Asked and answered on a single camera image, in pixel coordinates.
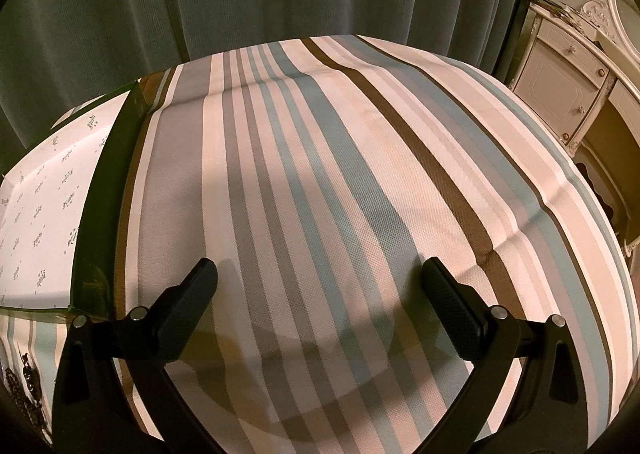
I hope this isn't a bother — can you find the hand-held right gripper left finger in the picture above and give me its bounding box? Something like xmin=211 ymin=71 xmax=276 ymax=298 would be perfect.
xmin=52 ymin=257 xmax=219 ymax=454

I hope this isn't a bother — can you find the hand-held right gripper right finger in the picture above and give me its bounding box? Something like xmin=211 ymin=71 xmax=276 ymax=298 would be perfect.
xmin=421 ymin=257 xmax=583 ymax=454

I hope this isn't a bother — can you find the striped tablecloth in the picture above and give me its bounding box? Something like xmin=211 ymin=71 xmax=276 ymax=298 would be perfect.
xmin=0 ymin=34 xmax=632 ymax=454

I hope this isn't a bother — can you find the cream ornate dresser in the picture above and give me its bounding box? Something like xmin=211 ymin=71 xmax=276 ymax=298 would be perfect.
xmin=507 ymin=0 xmax=640 ymax=257

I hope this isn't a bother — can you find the brown bead bracelet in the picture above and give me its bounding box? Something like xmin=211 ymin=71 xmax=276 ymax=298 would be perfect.
xmin=2 ymin=366 xmax=41 ymax=416

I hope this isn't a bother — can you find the ornate white mirror frame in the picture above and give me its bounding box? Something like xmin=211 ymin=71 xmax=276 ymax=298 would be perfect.
xmin=582 ymin=0 xmax=640 ymax=42

